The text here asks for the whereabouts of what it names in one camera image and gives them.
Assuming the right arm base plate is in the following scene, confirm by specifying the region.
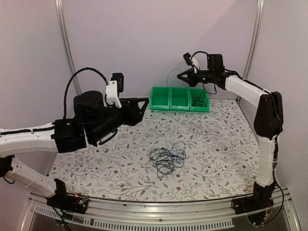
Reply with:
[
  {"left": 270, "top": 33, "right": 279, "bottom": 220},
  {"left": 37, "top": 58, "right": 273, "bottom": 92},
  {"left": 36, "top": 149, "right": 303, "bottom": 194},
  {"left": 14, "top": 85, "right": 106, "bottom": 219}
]
[{"left": 231, "top": 192, "right": 274, "bottom": 215}]

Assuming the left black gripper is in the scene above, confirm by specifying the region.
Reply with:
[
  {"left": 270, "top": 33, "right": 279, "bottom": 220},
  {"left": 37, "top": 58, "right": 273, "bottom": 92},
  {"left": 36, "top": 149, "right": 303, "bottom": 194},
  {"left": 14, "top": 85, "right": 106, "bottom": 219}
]
[{"left": 89, "top": 98, "right": 150, "bottom": 144}]

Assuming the middle green bin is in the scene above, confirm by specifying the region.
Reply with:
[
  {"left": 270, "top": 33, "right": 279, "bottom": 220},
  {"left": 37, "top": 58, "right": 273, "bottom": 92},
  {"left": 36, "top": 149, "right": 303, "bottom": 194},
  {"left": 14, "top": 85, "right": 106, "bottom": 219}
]
[{"left": 169, "top": 88, "right": 189, "bottom": 111}]

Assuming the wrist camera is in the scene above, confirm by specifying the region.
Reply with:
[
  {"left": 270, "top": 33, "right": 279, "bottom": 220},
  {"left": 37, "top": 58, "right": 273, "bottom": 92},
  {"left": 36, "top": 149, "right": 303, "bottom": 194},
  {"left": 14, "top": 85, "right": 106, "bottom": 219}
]
[
  {"left": 183, "top": 53, "right": 200, "bottom": 74},
  {"left": 105, "top": 73, "right": 124, "bottom": 108}
]

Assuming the left aluminium post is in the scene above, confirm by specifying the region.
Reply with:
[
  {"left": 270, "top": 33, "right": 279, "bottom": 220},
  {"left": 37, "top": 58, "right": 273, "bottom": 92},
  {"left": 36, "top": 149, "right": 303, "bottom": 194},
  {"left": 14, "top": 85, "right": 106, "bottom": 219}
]
[{"left": 54, "top": 0, "right": 81, "bottom": 94}]

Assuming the green bin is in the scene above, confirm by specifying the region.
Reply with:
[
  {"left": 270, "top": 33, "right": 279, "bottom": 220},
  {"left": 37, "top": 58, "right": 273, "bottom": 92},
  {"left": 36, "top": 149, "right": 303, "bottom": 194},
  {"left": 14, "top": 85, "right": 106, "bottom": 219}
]
[
  {"left": 169, "top": 88, "right": 189, "bottom": 111},
  {"left": 190, "top": 88, "right": 209, "bottom": 113},
  {"left": 150, "top": 87, "right": 170, "bottom": 111}
]

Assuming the aluminium post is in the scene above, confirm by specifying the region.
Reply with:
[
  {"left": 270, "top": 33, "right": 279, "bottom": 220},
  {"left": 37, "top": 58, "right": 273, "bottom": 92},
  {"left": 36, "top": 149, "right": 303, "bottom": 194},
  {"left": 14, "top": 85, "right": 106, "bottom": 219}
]
[
  {"left": 54, "top": 0, "right": 81, "bottom": 94},
  {"left": 237, "top": 0, "right": 265, "bottom": 102}
]

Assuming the right aluminium post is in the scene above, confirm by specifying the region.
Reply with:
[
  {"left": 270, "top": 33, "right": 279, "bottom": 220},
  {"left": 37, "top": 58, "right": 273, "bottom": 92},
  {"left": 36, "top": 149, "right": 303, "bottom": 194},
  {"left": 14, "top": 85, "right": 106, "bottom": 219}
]
[{"left": 237, "top": 0, "right": 265, "bottom": 102}]

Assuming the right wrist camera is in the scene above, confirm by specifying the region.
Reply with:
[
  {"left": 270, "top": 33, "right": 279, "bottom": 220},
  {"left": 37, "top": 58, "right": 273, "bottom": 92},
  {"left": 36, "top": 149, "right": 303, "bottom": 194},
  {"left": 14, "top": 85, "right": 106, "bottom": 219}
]
[{"left": 183, "top": 53, "right": 200, "bottom": 74}]

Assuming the thin black cable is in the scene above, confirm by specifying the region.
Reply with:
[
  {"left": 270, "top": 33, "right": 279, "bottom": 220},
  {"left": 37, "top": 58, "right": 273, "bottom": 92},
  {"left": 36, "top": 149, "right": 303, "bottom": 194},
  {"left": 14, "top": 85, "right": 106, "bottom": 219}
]
[{"left": 191, "top": 92, "right": 207, "bottom": 108}]

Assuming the front aluminium rail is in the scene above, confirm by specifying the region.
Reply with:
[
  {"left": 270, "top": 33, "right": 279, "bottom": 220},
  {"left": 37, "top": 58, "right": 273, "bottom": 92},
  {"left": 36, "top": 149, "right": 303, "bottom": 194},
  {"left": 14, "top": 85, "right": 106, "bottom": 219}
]
[{"left": 20, "top": 185, "right": 301, "bottom": 231}]

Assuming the blue cable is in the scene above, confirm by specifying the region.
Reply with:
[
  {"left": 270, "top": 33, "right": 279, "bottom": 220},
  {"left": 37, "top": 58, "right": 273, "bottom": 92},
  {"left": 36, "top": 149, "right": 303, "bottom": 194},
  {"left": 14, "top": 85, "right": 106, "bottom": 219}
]
[{"left": 148, "top": 68, "right": 187, "bottom": 178}]

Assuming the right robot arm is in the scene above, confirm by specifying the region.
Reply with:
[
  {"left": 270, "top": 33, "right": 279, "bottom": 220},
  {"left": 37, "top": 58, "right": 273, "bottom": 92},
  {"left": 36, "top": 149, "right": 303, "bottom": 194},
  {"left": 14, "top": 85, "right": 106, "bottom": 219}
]
[{"left": 177, "top": 53, "right": 283, "bottom": 214}]

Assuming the black cable tangle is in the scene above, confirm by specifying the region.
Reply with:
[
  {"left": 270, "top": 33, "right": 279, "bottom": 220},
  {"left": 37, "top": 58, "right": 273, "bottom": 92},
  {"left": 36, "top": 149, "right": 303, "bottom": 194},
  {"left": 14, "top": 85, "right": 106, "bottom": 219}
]
[{"left": 148, "top": 141, "right": 187, "bottom": 179}]

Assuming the left green bin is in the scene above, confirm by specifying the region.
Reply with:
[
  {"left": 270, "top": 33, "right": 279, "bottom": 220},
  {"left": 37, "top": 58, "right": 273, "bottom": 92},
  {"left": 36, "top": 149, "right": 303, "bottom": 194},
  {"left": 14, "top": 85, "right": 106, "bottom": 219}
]
[{"left": 150, "top": 87, "right": 170, "bottom": 111}]

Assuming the floral table mat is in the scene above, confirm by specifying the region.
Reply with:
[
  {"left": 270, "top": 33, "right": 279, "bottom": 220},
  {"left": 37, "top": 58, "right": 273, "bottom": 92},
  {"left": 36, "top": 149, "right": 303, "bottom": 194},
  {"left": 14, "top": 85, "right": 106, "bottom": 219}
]
[{"left": 49, "top": 99, "right": 259, "bottom": 202}]

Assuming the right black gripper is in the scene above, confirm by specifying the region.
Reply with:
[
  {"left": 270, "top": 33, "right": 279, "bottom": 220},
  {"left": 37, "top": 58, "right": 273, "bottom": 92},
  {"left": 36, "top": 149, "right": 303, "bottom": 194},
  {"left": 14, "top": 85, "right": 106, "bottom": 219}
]
[{"left": 178, "top": 67, "right": 216, "bottom": 87}]

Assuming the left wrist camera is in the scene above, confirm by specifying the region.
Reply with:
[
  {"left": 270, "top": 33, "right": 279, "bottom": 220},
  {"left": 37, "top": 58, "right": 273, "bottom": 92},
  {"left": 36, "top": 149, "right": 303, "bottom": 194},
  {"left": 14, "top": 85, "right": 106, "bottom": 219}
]
[{"left": 105, "top": 73, "right": 124, "bottom": 108}]

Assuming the right green bin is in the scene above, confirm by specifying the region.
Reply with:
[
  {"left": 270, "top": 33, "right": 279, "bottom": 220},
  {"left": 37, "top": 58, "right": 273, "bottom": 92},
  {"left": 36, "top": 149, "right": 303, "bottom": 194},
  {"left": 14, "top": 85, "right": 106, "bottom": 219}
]
[{"left": 190, "top": 88, "right": 209, "bottom": 113}]

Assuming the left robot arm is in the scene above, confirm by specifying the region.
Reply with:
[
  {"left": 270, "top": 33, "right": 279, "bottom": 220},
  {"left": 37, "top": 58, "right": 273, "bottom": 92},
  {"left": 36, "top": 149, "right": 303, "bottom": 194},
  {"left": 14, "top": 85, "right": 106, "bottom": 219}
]
[{"left": 0, "top": 73, "right": 149, "bottom": 209}]

